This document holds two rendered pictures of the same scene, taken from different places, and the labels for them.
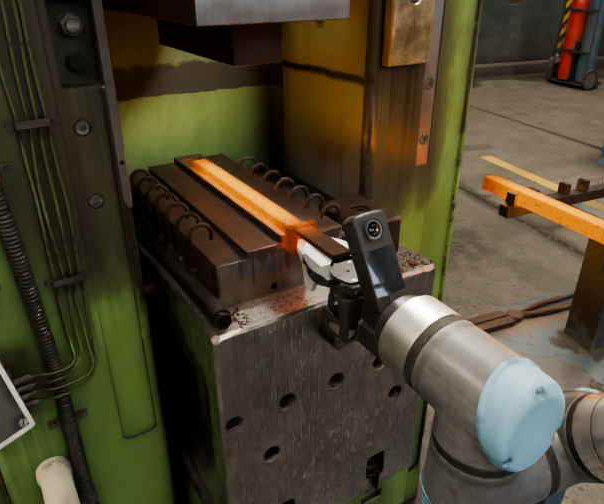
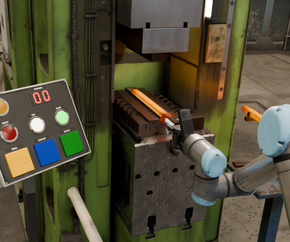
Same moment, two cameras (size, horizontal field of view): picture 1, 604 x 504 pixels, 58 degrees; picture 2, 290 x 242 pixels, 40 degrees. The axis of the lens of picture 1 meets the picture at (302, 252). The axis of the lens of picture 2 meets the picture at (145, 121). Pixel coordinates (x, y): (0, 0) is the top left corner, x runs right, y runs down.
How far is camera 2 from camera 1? 91 cm
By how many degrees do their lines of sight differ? 8
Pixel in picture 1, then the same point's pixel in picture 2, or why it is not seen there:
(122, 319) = (103, 140)
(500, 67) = not seen: outside the picture
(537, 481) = (222, 187)
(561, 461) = (231, 184)
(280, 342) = (156, 151)
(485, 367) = (206, 149)
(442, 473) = (195, 180)
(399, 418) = not seen: hidden behind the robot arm
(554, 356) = not seen: hidden behind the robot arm
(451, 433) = (197, 167)
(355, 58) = (195, 58)
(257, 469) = (143, 198)
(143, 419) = (104, 181)
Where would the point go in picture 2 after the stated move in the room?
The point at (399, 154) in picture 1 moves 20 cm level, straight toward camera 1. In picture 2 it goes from (210, 94) to (202, 107)
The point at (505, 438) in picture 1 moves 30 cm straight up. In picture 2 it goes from (206, 164) to (217, 78)
